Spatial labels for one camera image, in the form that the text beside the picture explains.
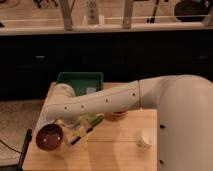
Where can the purple bowl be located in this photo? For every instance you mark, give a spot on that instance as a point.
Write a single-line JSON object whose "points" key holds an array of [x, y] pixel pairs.
{"points": [[49, 137]]}

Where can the green toy pepper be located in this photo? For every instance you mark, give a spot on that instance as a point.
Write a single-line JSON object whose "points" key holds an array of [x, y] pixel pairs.
{"points": [[94, 120]]}

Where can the orange bowl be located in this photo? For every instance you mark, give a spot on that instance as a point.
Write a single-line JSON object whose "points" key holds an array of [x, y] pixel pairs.
{"points": [[115, 116]]}

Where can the light green toy cup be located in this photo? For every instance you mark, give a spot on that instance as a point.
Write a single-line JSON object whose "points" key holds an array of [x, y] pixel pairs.
{"points": [[87, 117]]}

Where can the white plastic cup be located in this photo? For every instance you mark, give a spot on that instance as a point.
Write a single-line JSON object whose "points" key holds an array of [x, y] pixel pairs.
{"points": [[144, 138]]}

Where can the black bar left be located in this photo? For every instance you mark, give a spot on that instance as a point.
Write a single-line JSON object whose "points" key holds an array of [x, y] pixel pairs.
{"points": [[27, 140]]}

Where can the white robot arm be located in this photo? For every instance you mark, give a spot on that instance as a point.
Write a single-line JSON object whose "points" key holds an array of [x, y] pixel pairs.
{"points": [[184, 105]]}

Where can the green plastic tray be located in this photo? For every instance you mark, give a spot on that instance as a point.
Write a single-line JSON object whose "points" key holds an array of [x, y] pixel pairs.
{"points": [[79, 81]]}

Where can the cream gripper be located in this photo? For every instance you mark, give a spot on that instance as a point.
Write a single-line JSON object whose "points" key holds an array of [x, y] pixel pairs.
{"points": [[75, 127]]}

